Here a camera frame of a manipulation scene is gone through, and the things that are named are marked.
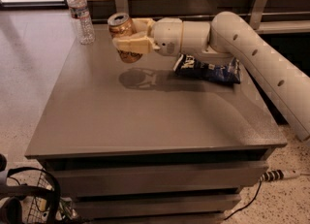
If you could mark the grey drawer cabinet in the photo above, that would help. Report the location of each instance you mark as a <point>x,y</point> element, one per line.
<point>137,144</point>

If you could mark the orange soda can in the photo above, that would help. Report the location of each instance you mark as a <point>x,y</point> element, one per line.
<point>121,25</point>

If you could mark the wire mesh basket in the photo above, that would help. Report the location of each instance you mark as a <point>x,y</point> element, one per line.
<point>45,203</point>

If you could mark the metal wall bracket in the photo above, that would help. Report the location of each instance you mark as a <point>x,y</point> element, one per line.
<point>255,15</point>
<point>122,6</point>

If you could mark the horizontal metal rail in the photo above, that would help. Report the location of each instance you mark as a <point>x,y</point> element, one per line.
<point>266,17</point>

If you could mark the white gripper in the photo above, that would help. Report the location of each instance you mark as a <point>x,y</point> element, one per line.
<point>167,36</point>

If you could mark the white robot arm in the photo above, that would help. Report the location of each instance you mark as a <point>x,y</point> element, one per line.
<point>226,36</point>

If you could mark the dark blue chip bag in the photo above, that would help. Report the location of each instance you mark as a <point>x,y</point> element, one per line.
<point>190,67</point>

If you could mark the clear plastic water bottle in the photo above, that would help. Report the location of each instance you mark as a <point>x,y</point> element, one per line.
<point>82,21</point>

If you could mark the left metal wall bracket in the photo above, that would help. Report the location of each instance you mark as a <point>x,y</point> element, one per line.
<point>122,6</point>

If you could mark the white power strip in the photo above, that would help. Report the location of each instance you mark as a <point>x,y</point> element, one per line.
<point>275,175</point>

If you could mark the right metal wall bracket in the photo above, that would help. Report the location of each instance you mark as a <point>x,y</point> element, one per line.
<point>255,15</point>

